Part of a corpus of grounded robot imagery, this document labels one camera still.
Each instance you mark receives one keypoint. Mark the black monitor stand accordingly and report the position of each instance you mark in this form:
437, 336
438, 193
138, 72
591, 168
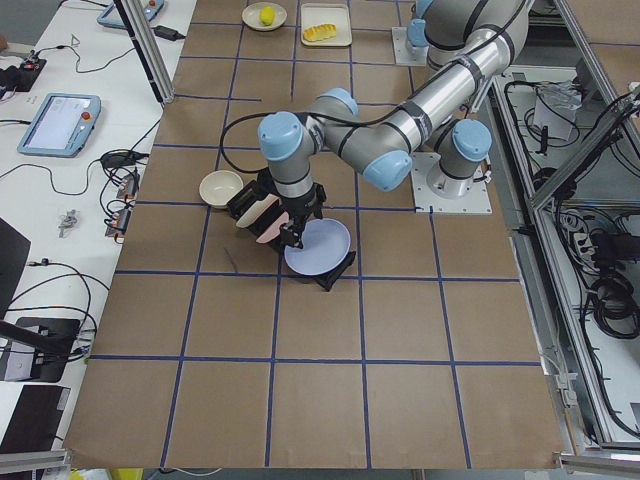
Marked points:
38, 348

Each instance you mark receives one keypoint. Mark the white round plate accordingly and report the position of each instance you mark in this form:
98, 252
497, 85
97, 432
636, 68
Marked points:
250, 16

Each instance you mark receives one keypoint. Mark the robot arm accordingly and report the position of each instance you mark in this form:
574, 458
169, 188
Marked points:
382, 154
448, 29

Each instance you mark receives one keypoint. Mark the black dish rack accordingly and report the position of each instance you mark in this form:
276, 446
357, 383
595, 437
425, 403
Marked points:
258, 189

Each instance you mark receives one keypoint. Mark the orange striped bread roll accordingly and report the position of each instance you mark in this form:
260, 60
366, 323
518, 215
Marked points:
319, 33

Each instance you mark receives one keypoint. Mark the pink plate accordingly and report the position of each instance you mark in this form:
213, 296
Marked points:
273, 230

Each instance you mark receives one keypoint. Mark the yellow lemon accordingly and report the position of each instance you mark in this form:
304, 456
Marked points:
267, 15

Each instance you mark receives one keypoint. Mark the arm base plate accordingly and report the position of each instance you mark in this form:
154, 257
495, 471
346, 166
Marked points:
435, 192
405, 53

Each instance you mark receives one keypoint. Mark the black power adapter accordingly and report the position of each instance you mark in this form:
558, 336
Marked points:
168, 33

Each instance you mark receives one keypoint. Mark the aluminium frame post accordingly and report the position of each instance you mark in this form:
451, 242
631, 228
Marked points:
143, 40

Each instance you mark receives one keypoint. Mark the cream bowl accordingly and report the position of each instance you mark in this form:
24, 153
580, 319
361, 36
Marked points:
219, 187

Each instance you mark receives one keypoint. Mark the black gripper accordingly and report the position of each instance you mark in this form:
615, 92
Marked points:
298, 208

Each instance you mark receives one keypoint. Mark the blue plate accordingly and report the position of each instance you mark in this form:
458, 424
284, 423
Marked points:
326, 243

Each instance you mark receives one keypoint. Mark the white rectangular tray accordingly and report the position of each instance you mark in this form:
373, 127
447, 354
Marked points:
320, 13

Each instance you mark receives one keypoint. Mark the cream plate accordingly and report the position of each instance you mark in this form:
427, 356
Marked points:
255, 211

